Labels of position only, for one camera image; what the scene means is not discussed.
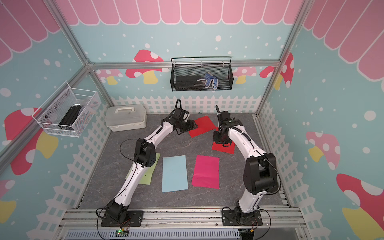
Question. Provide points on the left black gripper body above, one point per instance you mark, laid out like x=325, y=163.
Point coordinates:
x=186, y=125

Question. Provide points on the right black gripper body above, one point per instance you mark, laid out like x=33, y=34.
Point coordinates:
x=218, y=138

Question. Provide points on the red paper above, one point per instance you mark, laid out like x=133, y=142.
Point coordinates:
x=204, y=125
x=229, y=149

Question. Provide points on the blue paper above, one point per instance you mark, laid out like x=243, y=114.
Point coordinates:
x=174, y=174

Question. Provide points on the large green paper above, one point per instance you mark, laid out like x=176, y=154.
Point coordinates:
x=147, y=177

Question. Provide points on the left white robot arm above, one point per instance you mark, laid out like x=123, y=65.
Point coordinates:
x=116, y=213

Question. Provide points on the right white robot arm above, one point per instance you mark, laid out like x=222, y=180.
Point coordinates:
x=260, y=175

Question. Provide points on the black box in mesh basket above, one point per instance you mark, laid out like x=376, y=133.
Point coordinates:
x=187, y=83

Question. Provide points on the blue white item in basket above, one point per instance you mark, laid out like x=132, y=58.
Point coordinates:
x=208, y=81

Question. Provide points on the white plastic storage box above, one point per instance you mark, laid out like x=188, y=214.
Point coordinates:
x=124, y=118

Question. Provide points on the green lit circuit board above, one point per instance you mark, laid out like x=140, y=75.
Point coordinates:
x=122, y=233

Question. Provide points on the black mesh wall basket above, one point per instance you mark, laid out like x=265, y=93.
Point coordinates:
x=219, y=66

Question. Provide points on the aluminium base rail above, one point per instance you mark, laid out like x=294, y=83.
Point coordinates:
x=279, y=223

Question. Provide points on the black block in wire basket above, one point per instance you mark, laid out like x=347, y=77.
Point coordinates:
x=69, y=118

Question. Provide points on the white wire wall basket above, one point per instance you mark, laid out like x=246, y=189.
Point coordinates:
x=51, y=112

